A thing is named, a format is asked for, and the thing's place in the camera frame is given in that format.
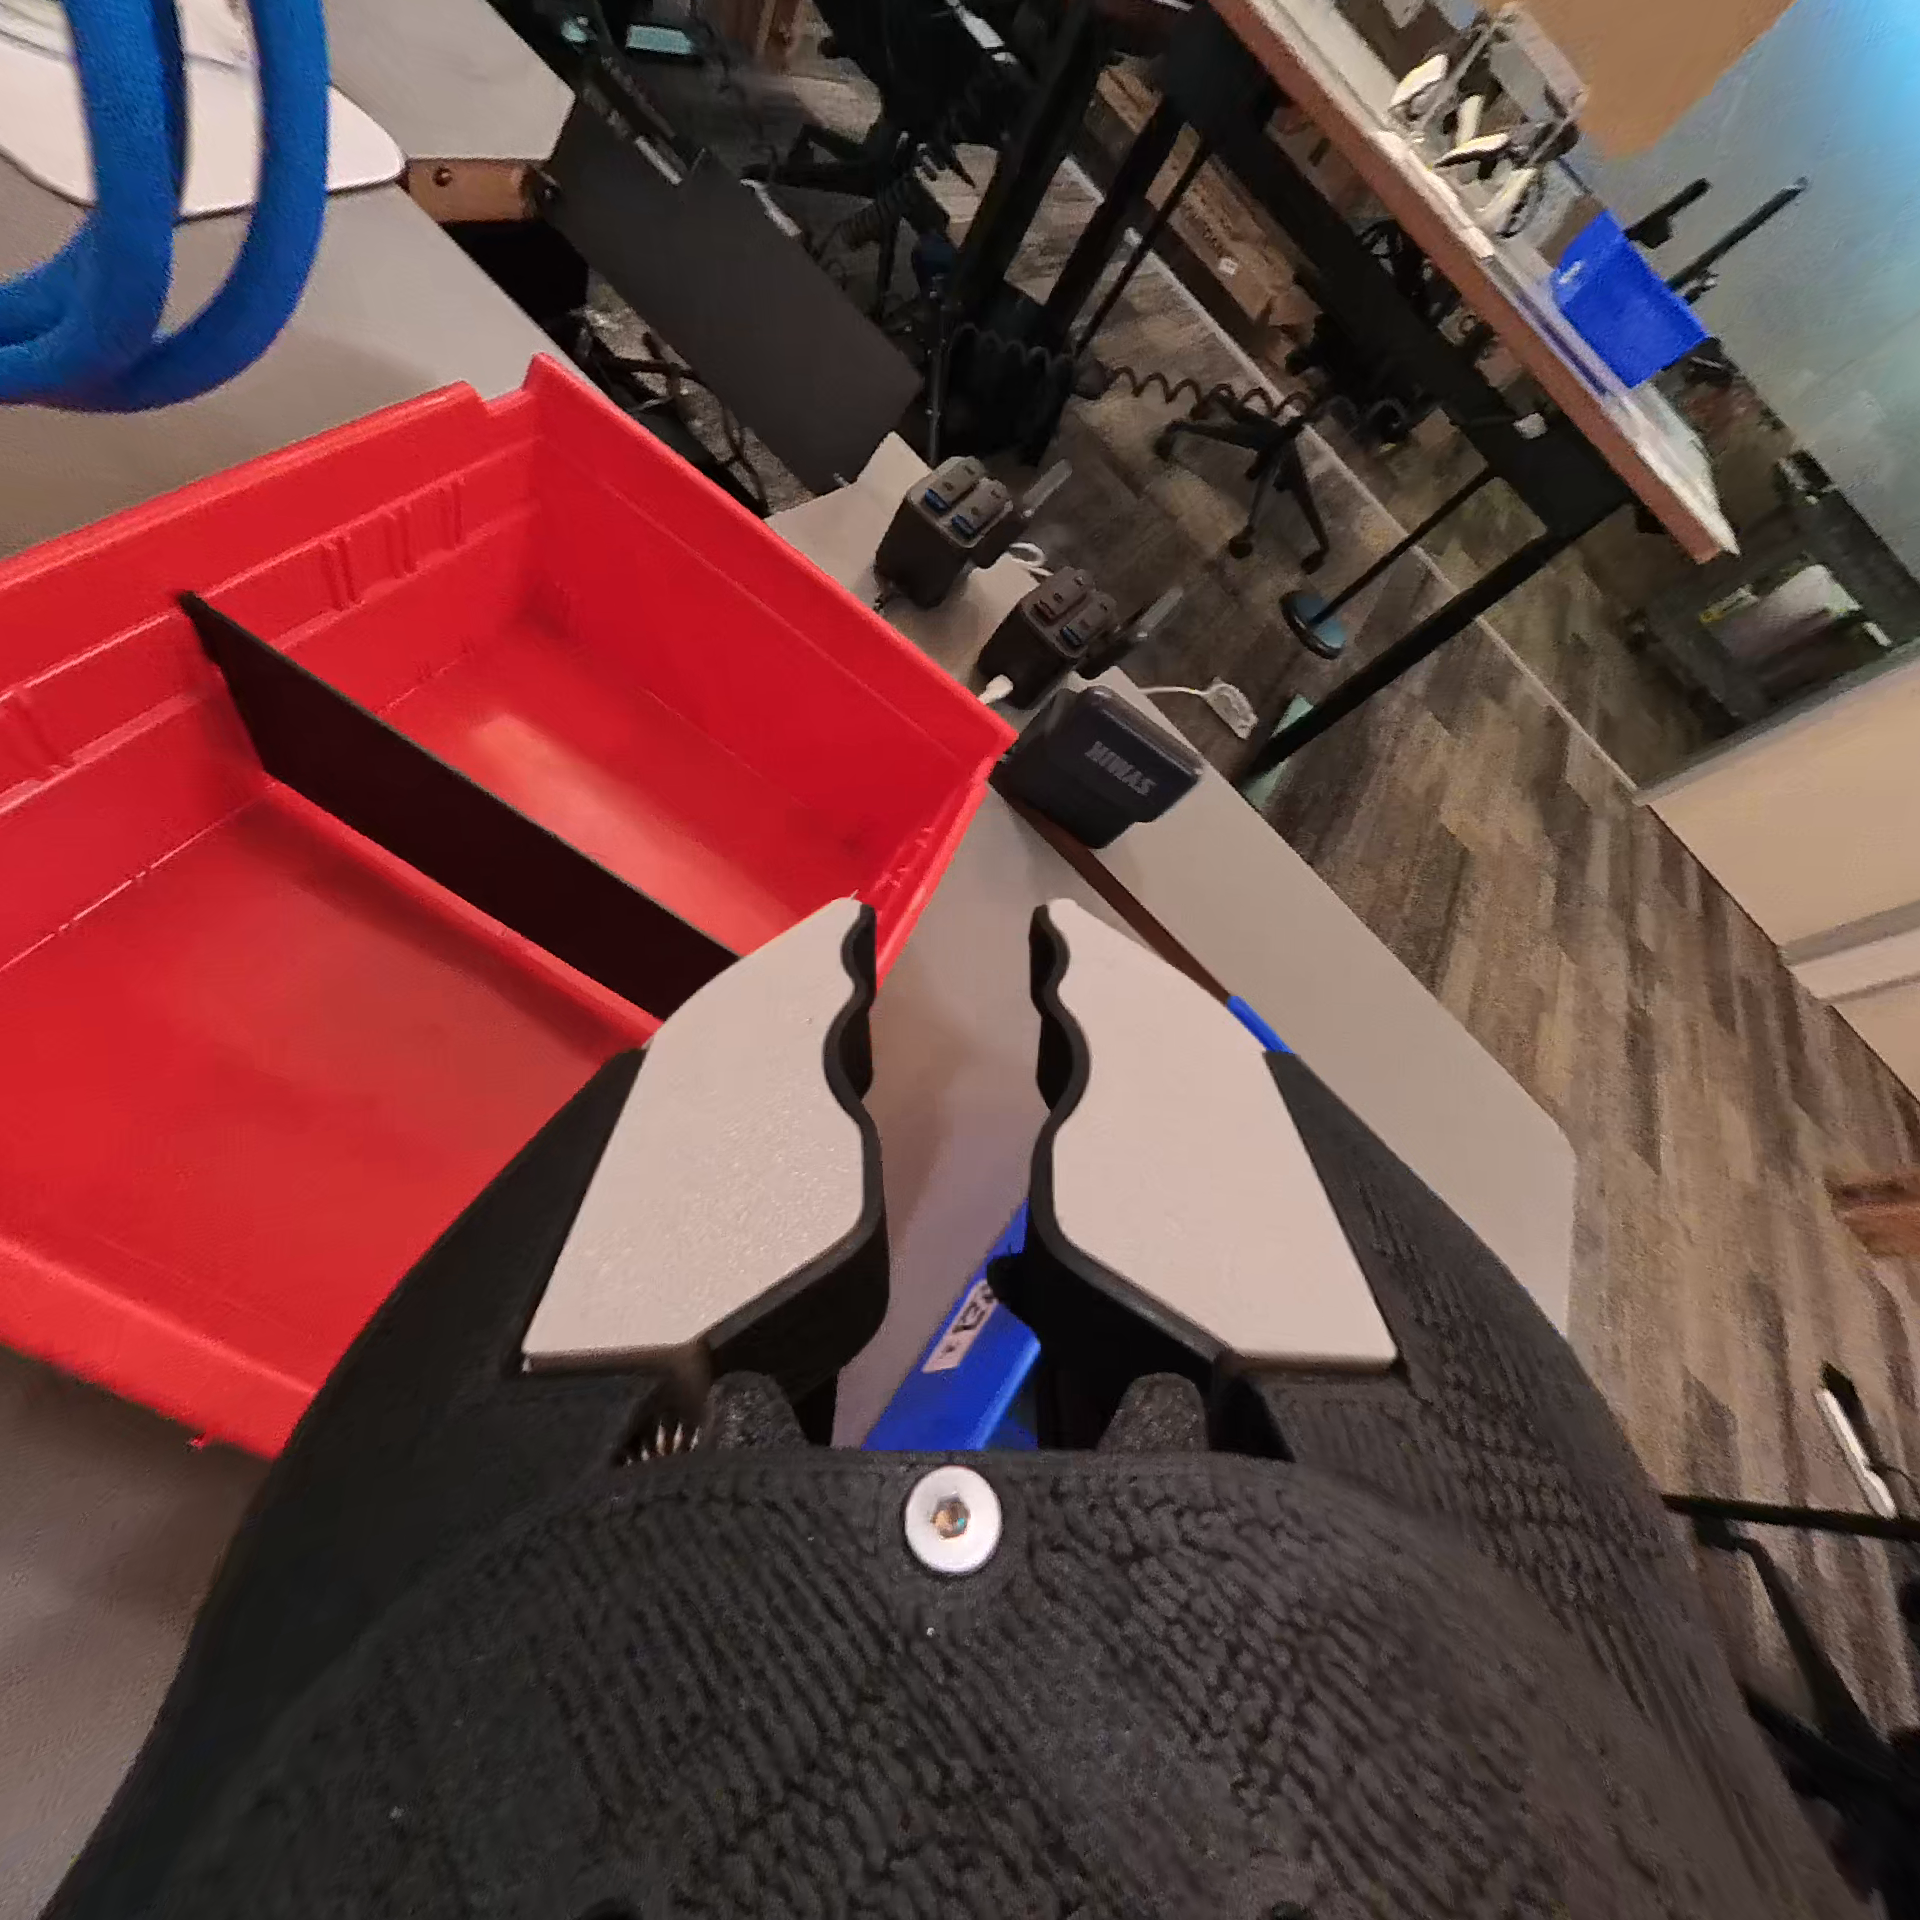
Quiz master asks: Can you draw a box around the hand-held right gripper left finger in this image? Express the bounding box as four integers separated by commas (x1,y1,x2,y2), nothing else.
517,895,895,1379

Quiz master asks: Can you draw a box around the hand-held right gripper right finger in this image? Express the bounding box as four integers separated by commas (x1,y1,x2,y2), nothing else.
1025,895,1405,1374

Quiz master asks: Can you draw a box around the red plastic bin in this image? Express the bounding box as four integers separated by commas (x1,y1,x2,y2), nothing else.
0,351,1023,1461

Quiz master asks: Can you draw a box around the long blue network cable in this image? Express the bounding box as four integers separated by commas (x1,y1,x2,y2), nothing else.
0,0,331,413

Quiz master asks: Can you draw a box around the black desk panel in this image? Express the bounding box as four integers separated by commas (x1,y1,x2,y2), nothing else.
538,103,925,494

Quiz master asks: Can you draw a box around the blue labelled box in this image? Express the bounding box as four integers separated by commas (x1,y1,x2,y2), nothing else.
861,990,1297,1453

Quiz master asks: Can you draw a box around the black power adapter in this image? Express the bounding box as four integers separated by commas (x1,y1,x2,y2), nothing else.
991,685,1209,850

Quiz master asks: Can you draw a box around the black bin divider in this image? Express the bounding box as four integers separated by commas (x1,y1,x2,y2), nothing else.
176,589,741,1025

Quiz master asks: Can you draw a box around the black battery charger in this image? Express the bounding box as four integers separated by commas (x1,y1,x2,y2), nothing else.
873,454,1025,611
976,565,1124,711

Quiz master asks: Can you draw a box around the black floor stand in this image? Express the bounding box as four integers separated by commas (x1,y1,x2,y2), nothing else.
1280,451,1637,665

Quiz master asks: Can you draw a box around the black tripod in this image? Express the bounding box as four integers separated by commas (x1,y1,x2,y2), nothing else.
1663,1485,1920,1862

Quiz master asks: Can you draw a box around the white low cabinet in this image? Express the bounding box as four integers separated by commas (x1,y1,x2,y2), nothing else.
1641,645,1920,1052

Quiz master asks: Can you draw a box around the white power strip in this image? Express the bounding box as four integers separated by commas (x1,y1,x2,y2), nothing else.
1813,1372,1907,1519

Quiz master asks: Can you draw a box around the office chair base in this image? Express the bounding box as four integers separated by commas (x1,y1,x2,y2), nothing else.
1160,403,1354,570

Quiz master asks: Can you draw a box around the dark metal rack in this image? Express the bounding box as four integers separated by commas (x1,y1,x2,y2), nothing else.
1635,451,1895,729

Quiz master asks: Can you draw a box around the cardboard box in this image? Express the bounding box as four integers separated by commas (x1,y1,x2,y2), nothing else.
1103,66,1329,339

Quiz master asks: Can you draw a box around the small blue bin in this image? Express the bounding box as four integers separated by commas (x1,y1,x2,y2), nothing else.
1551,207,1712,395

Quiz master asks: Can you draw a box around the brown wooden block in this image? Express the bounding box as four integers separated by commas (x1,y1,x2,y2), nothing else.
403,154,553,231

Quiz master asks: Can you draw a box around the white black gadget pile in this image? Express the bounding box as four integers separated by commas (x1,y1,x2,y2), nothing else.
1384,42,1580,243

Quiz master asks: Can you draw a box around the white rounded board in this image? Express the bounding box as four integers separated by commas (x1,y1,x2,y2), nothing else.
0,0,410,215

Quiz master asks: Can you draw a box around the brown cardboard panel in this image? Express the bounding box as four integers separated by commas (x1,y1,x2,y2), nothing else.
1500,0,1796,162

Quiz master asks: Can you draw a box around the white charging cable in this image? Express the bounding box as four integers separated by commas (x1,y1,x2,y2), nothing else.
984,675,1259,740

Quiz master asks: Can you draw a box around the coiled black cable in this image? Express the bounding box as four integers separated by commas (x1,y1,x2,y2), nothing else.
1088,357,1314,442

